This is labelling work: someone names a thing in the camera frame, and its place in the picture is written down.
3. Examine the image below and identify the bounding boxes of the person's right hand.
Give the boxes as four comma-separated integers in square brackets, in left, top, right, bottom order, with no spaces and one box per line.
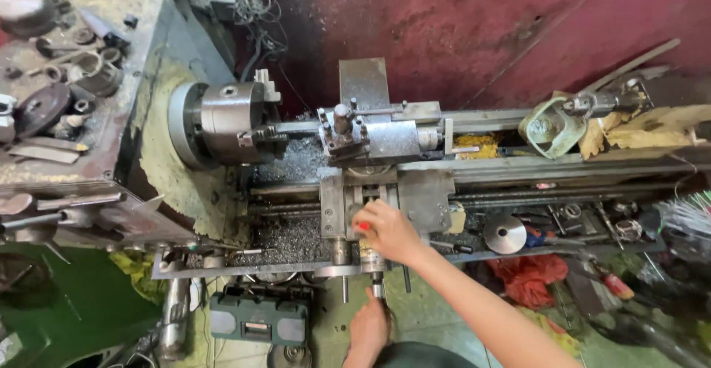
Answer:
[351,198,429,267]

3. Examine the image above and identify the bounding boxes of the grey lathe bed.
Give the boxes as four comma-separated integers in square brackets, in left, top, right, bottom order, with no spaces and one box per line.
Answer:
[244,104,711,280]

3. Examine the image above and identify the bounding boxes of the tangle of black wires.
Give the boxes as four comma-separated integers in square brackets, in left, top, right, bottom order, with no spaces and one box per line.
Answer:
[221,0,291,83]

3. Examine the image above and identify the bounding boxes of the bundle of white bristles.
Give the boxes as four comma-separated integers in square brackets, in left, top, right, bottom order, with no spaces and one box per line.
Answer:
[657,189,711,237]

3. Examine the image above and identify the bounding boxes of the round shiny metal disc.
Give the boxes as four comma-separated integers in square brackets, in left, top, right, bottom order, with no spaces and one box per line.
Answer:
[483,215,528,255]

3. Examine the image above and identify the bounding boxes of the person's left hand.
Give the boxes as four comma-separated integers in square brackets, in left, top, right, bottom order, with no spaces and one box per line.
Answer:
[348,287,393,355]

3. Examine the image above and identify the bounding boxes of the grey lathe carriage apron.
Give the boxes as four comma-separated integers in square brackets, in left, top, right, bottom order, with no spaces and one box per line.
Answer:
[319,167,457,242]

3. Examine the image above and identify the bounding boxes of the red handled screwdriver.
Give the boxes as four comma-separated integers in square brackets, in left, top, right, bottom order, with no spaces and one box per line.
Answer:
[588,261,635,301]

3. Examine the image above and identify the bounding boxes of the yellow cloth rag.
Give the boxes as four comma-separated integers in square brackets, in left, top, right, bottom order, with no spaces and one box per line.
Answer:
[454,133,502,161]

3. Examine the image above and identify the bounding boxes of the long thin metal bar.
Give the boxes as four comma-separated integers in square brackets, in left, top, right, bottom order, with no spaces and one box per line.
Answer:
[580,38,682,94]

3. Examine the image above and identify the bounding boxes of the torn brown cardboard pieces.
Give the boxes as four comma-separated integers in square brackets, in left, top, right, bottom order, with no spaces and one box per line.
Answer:
[577,104,711,161]

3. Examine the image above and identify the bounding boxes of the person's dark clothing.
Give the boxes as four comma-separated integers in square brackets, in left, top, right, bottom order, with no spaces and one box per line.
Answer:
[377,342,481,368]

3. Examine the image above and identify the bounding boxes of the steel three jaw lathe chuck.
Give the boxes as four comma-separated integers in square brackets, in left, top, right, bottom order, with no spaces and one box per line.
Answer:
[168,81,290,170]

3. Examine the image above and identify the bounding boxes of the grey lathe headstock with parts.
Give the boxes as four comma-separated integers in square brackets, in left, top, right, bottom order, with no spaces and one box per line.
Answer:
[0,0,240,247]

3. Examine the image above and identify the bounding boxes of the heap of metal shavings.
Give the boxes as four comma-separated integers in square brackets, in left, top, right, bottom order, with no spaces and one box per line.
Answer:
[251,216,335,265]

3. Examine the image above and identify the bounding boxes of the green painted machine body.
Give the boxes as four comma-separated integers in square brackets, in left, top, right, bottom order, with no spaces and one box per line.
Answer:
[0,242,163,368]

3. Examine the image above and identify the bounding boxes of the tray of assorted tools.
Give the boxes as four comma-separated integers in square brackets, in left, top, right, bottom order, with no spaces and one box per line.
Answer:
[455,200,667,259]

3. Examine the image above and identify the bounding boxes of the grey lathe compound slide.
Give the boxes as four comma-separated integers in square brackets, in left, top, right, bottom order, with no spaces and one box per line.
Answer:
[364,117,446,159]

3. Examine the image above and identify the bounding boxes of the metal cross slide crank handle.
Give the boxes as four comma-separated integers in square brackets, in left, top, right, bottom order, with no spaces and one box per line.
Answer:
[370,271,387,302]

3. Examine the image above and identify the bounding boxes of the red plastic bag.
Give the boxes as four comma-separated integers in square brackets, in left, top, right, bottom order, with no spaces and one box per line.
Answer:
[487,254,570,310]

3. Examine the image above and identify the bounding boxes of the steel lathe tool post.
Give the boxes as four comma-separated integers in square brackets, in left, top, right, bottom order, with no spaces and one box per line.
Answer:
[317,98,371,161]

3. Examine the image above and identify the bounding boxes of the round dark metal flange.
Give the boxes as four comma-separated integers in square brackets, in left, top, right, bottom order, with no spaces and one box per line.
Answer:
[266,344,313,368]

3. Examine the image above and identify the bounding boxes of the yellowish cross slide dial collar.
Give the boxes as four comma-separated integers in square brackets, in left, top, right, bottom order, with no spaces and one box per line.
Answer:
[359,238,388,274]

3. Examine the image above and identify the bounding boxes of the grey upright metal guard plate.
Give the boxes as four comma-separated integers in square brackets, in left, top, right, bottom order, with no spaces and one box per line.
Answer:
[338,57,390,111]

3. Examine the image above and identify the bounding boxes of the chrome metal cylinder shaft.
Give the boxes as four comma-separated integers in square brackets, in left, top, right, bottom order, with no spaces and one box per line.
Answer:
[160,278,191,360]

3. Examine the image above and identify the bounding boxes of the green plastic tool case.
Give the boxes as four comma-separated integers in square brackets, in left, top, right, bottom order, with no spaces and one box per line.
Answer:
[209,291,310,348]

